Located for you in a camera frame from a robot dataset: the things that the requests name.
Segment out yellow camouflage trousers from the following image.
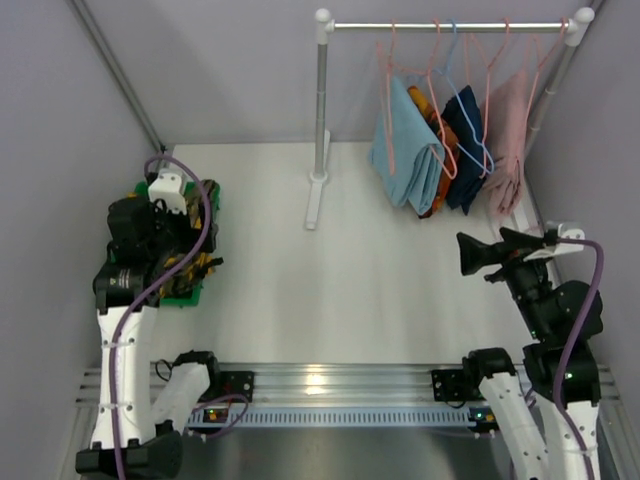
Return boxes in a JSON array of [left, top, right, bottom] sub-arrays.
[[130, 179, 223, 308]]

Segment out pink wire hanger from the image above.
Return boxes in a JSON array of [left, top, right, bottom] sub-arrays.
[[525, 18, 569, 118], [376, 20, 397, 176], [399, 17, 459, 180], [463, 17, 510, 179]]

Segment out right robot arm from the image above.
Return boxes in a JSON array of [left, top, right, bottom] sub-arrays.
[[431, 223, 604, 479]]

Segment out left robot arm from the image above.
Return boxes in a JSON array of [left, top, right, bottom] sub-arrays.
[[75, 195, 221, 479]]

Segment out orange camouflage trousers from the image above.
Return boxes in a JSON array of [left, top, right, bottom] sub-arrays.
[[405, 85, 459, 219]]

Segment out light blue trousers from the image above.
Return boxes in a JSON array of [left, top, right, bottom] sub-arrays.
[[369, 76, 445, 216]]

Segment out navy blue trousers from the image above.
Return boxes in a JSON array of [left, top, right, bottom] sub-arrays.
[[441, 85, 488, 215]]

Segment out pink trousers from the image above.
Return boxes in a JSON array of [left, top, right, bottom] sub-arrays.
[[483, 69, 530, 221]]

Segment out green plastic bin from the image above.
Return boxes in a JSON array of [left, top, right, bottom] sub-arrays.
[[93, 179, 224, 314]]

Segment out white clothes rack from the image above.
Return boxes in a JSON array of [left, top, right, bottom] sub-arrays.
[[304, 6, 597, 231]]

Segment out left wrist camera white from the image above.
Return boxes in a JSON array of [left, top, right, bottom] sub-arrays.
[[147, 168, 187, 215]]

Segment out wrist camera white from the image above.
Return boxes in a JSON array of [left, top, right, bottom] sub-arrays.
[[147, 168, 187, 215], [524, 222, 586, 261]]

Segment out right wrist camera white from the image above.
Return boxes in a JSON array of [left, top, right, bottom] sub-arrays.
[[524, 222, 586, 261]]

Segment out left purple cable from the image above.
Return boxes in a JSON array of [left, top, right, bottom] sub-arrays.
[[112, 154, 250, 480]]

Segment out blue wire hanger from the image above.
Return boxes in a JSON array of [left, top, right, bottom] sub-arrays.
[[435, 18, 495, 177]]

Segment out aluminium mounting rail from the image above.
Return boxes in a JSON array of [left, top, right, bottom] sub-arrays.
[[74, 362, 621, 407]]

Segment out perforated cable duct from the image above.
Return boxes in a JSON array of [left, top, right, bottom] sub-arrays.
[[187, 405, 495, 430]]

